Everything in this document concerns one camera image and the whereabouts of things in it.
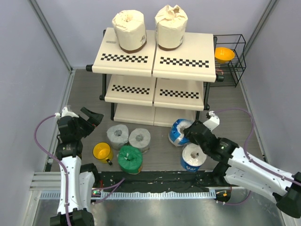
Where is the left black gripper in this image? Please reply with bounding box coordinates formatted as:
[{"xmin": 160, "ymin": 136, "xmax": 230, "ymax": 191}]
[{"xmin": 73, "ymin": 108, "xmax": 103, "ymax": 139}]

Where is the blue roll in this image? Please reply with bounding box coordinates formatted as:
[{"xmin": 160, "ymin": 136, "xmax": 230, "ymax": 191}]
[
  {"xmin": 181, "ymin": 143, "xmax": 207, "ymax": 172},
  {"xmin": 168, "ymin": 119, "xmax": 193, "ymax": 146}
]

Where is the cream roll with brown band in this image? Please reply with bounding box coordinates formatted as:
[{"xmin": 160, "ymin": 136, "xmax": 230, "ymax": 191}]
[{"xmin": 112, "ymin": 10, "xmax": 147, "ymax": 53}]

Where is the cream paper roll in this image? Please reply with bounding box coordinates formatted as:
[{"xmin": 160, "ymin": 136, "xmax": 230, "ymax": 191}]
[{"xmin": 155, "ymin": 5, "xmax": 188, "ymax": 51}]

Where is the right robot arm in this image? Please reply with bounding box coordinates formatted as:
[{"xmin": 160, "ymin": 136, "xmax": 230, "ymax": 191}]
[{"xmin": 184, "ymin": 121, "xmax": 301, "ymax": 218}]

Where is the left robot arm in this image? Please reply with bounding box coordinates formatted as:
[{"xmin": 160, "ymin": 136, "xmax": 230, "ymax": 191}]
[{"xmin": 50, "ymin": 106, "xmax": 103, "ymax": 226}]

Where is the cream three-tier checkered shelf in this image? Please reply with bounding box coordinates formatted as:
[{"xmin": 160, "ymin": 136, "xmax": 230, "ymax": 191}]
[{"xmin": 86, "ymin": 28, "xmax": 223, "ymax": 127}]

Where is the blue wrapped roll front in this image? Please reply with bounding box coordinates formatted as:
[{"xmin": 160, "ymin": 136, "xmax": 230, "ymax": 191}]
[{"xmin": 181, "ymin": 143, "xmax": 207, "ymax": 172}]

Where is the left grey paper roll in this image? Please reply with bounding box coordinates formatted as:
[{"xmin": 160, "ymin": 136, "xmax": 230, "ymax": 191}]
[{"xmin": 106, "ymin": 124, "xmax": 129, "ymax": 151}]

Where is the grey paper roll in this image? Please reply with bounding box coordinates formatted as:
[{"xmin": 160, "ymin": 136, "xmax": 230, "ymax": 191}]
[
  {"xmin": 128, "ymin": 128, "xmax": 151, "ymax": 153},
  {"xmin": 106, "ymin": 124, "xmax": 129, "ymax": 151}
]

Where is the right grey paper roll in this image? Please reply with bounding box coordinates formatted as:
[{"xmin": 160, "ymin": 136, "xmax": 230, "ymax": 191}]
[{"xmin": 128, "ymin": 128, "xmax": 151, "ymax": 153}]

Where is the green wrapped paper roll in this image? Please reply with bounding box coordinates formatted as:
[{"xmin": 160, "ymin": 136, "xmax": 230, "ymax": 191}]
[{"xmin": 118, "ymin": 145, "xmax": 143, "ymax": 174}]

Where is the yellow bowl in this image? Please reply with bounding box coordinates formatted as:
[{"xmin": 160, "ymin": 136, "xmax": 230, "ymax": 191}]
[{"xmin": 214, "ymin": 47, "xmax": 235, "ymax": 63}]

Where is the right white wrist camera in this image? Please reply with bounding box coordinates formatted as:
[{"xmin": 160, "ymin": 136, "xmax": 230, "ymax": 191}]
[{"xmin": 203, "ymin": 111, "xmax": 220, "ymax": 131}]

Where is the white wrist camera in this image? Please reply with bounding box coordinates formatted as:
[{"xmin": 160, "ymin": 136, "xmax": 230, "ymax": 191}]
[
  {"xmin": 55, "ymin": 105, "xmax": 79, "ymax": 120},
  {"xmin": 203, "ymin": 111, "xmax": 220, "ymax": 131}
]

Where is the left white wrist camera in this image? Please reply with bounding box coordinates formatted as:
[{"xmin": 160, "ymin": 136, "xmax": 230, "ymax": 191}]
[{"xmin": 55, "ymin": 105, "xmax": 79, "ymax": 120}]

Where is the yellow cup with handle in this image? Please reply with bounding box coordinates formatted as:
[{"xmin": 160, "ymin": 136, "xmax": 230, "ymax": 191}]
[{"xmin": 93, "ymin": 142, "xmax": 114, "ymax": 165}]

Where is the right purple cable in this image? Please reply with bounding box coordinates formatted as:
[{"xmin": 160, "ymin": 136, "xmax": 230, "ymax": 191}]
[{"xmin": 213, "ymin": 108, "xmax": 301, "ymax": 206}]

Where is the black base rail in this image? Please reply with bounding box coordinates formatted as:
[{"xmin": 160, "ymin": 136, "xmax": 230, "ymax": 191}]
[{"xmin": 99, "ymin": 170, "xmax": 230, "ymax": 193}]

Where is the white slotted cable duct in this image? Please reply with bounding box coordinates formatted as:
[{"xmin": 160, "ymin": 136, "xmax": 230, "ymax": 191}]
[{"xmin": 40, "ymin": 190, "xmax": 216, "ymax": 200}]

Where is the black wire basket rack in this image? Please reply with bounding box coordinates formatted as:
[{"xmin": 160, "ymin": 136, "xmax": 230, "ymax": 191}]
[{"xmin": 214, "ymin": 34, "xmax": 246, "ymax": 87}]

